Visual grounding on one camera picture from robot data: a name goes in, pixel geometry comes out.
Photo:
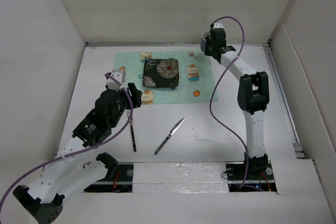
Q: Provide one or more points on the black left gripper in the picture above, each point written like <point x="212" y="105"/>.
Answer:
<point x="135" y="94"/>

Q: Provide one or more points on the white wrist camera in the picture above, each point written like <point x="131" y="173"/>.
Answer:
<point x="217" y="25"/>
<point x="118" y="79"/>

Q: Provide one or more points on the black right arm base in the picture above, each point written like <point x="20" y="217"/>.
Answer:
<point x="262" y="180"/>

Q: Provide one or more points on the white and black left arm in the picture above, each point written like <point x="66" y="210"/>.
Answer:
<point x="45" y="197"/>

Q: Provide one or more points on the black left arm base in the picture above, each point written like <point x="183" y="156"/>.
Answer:
<point x="118" y="181"/>

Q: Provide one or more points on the black floral rectangular plate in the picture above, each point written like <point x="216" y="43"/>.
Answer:
<point x="161" y="73"/>

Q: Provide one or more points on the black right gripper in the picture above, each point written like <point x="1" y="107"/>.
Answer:
<point x="207" y="52"/>

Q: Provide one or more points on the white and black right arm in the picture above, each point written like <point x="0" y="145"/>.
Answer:
<point x="253" y="96"/>

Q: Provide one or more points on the green cartoon print cloth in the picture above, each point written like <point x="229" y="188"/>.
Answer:
<point x="196" y="82"/>

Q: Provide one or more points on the purple cup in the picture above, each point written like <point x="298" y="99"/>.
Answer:
<point x="205" y="42"/>

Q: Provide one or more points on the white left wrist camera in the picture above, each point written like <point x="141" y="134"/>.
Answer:
<point x="118" y="79"/>

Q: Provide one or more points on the knife with patterned handle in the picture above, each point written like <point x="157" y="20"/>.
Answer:
<point x="172" y="131"/>

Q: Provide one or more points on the silver fork with patterned handle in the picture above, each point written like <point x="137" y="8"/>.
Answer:
<point x="132" y="130"/>

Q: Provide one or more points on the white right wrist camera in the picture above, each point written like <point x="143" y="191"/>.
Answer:
<point x="217" y="25"/>

